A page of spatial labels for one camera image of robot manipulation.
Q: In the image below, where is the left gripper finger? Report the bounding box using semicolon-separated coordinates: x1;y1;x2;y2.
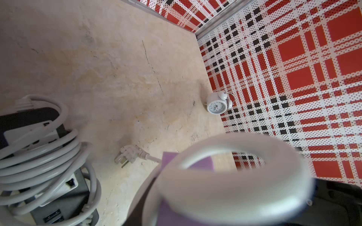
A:
291;179;362;226

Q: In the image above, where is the black power strip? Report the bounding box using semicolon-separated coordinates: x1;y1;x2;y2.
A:
1;106;101;226

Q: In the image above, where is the purple power strip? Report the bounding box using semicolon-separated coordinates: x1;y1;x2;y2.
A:
155;152;214;226

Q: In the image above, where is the white alarm clock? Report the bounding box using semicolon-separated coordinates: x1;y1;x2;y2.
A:
205;91;234;115

